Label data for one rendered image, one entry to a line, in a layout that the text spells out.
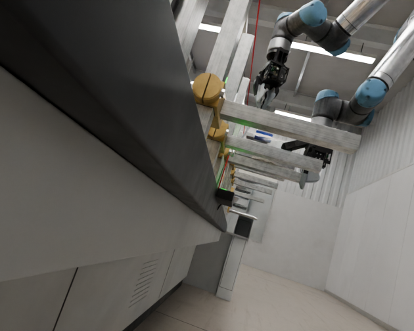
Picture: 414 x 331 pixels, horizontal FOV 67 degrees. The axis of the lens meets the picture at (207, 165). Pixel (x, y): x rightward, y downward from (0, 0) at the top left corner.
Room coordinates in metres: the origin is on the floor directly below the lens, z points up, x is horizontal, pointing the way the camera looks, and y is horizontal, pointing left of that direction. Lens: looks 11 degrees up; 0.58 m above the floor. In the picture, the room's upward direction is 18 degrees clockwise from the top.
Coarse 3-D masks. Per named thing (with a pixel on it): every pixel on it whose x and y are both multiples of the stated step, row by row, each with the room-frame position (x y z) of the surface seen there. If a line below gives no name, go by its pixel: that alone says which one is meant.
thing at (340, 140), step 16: (224, 112) 0.56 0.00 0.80; (240, 112) 0.56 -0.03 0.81; (256, 112) 0.55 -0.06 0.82; (272, 112) 0.55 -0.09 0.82; (256, 128) 0.58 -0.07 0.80; (272, 128) 0.55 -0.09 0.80; (288, 128) 0.54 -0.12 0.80; (304, 128) 0.54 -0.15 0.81; (320, 128) 0.54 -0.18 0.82; (320, 144) 0.55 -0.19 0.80; (336, 144) 0.53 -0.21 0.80; (352, 144) 0.53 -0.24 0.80
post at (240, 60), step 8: (240, 40) 0.77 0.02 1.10; (248, 40) 0.77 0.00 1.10; (240, 48) 0.77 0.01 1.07; (248, 48) 0.77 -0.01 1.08; (240, 56) 0.77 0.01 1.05; (248, 56) 0.78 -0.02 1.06; (232, 64) 0.77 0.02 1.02; (240, 64) 0.77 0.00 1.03; (232, 72) 0.77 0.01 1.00; (240, 72) 0.77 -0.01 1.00; (232, 80) 0.77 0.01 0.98; (240, 80) 0.77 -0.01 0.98; (232, 88) 0.77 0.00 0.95; (232, 96) 0.77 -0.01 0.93; (224, 120) 0.77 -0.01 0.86; (208, 144) 0.77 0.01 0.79; (216, 144) 0.77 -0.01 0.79; (216, 152) 0.77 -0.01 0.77
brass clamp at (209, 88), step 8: (200, 80) 0.50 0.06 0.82; (208, 80) 0.50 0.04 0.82; (216, 80) 0.49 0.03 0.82; (192, 88) 0.51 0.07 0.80; (200, 88) 0.50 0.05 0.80; (208, 88) 0.49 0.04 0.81; (216, 88) 0.49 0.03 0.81; (224, 88) 0.52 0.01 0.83; (200, 96) 0.50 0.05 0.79; (208, 96) 0.49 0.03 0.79; (216, 96) 0.49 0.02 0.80; (224, 96) 0.55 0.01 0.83; (200, 104) 0.52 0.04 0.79; (208, 104) 0.51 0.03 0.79; (216, 104) 0.51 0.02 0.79; (216, 112) 0.54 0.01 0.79; (216, 120) 0.58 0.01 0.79; (216, 128) 0.62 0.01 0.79
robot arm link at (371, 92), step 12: (408, 24) 0.89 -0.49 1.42; (408, 36) 0.84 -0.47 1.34; (396, 48) 0.85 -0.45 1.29; (408, 48) 0.84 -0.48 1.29; (384, 60) 0.86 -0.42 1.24; (396, 60) 0.84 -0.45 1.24; (408, 60) 0.85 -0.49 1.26; (372, 72) 0.88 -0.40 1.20; (384, 72) 0.85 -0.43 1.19; (396, 72) 0.85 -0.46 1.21; (372, 84) 0.84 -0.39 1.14; (384, 84) 0.83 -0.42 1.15; (360, 96) 0.86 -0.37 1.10; (372, 96) 0.83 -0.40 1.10; (384, 96) 0.84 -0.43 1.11; (360, 108) 0.90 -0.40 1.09; (372, 108) 0.89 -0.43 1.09
